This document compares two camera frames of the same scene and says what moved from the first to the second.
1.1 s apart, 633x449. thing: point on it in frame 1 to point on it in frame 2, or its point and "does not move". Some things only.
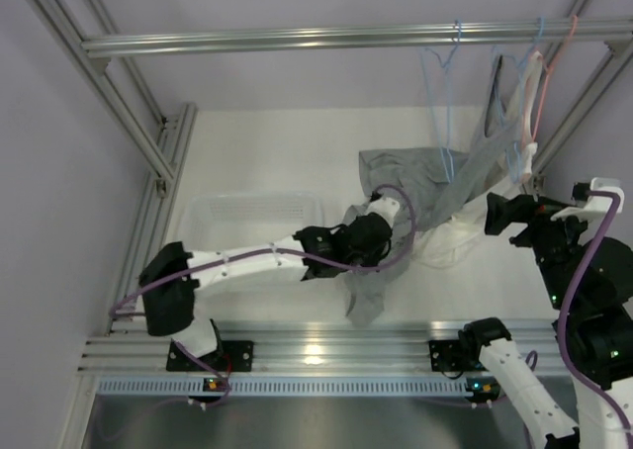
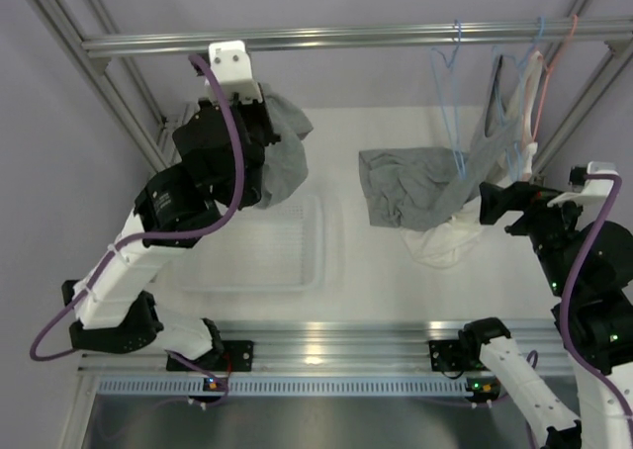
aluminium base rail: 312,345 does not move
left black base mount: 235,356 does not move
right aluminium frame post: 621,50 does not move
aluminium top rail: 371,38 does not move
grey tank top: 421,181 to 285,167
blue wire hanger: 445,65 to 434,54
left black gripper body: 368,260 to 254,122
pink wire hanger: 547,73 does not move
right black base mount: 448,356 does not move
